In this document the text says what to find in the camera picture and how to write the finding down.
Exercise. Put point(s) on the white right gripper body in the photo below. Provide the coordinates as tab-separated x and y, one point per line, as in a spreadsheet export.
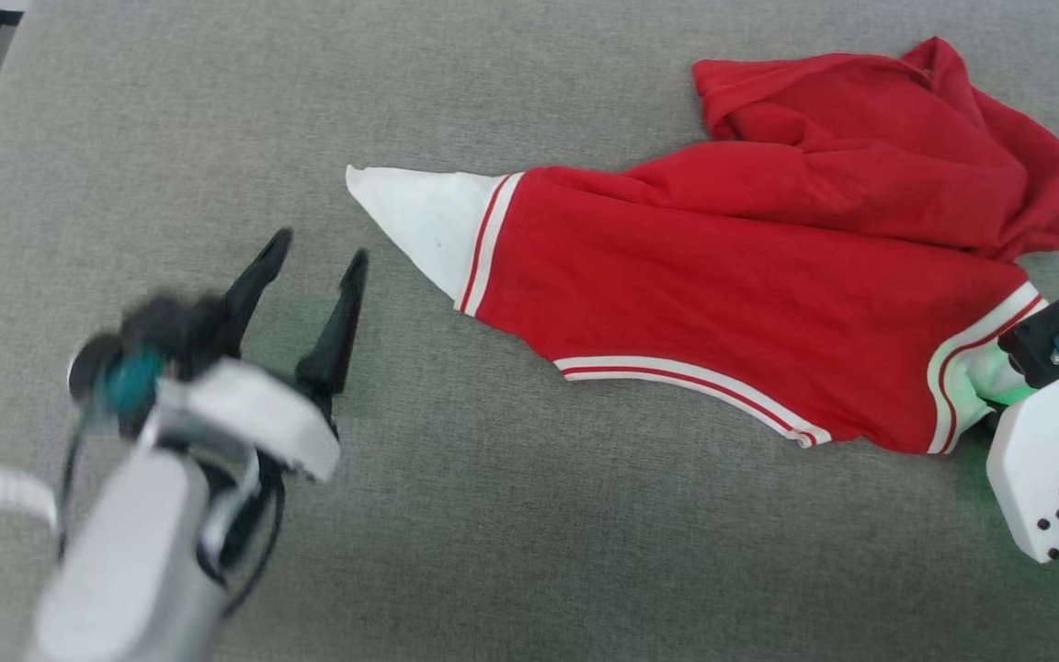
1030	478

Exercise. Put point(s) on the teal left camera connector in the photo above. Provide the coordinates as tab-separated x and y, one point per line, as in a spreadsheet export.
132	384

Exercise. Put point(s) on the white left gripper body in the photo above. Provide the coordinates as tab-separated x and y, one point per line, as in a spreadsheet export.
254	414

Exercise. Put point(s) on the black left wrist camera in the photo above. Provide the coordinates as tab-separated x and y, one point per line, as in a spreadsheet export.
171	331

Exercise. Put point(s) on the red and white garment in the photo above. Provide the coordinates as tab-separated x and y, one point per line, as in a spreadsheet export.
723	276

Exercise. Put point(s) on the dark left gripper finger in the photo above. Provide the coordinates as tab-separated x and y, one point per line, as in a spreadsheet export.
254	285
336	340

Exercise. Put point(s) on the grey fabric sofa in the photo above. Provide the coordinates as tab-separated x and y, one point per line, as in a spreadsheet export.
493	552

